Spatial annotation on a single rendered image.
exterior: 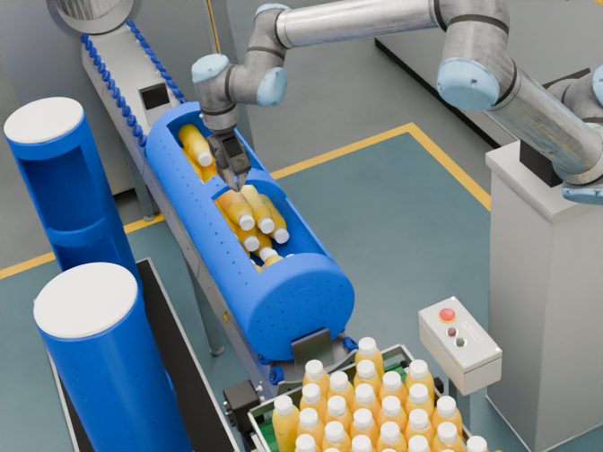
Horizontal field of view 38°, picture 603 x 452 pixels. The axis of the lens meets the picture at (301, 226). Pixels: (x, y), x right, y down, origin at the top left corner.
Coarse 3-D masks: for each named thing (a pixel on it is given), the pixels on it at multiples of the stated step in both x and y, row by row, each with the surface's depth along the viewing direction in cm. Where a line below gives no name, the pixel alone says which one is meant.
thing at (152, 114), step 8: (160, 80) 306; (144, 88) 304; (152, 88) 304; (160, 88) 304; (144, 96) 304; (152, 96) 305; (160, 96) 306; (168, 96) 308; (144, 104) 306; (152, 104) 307; (160, 104) 308; (168, 104) 311; (144, 112) 309; (152, 112) 310; (160, 112) 312; (152, 120) 312
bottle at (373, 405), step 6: (354, 396) 194; (354, 402) 193; (360, 402) 191; (366, 402) 191; (372, 402) 192; (378, 402) 193; (354, 408) 193; (360, 408) 192; (366, 408) 191; (372, 408) 191; (378, 408) 193; (372, 414) 192
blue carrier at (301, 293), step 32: (160, 128) 259; (160, 160) 254; (256, 160) 255; (192, 192) 235; (224, 192) 229; (192, 224) 232; (224, 224) 220; (288, 224) 244; (224, 256) 215; (256, 256) 247; (288, 256) 204; (320, 256) 207; (224, 288) 214; (256, 288) 202; (288, 288) 202; (320, 288) 206; (352, 288) 210; (256, 320) 203; (288, 320) 207; (320, 320) 212; (288, 352) 214
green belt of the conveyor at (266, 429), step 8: (384, 368) 219; (392, 368) 218; (400, 368) 218; (400, 376) 216; (352, 384) 216; (264, 424) 209; (272, 424) 209; (264, 432) 208; (272, 432) 208; (272, 440) 206; (272, 448) 204
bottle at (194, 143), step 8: (184, 128) 265; (192, 128) 264; (184, 136) 263; (192, 136) 260; (200, 136) 261; (184, 144) 262; (192, 144) 258; (200, 144) 257; (192, 152) 257; (200, 152) 256; (208, 152) 257
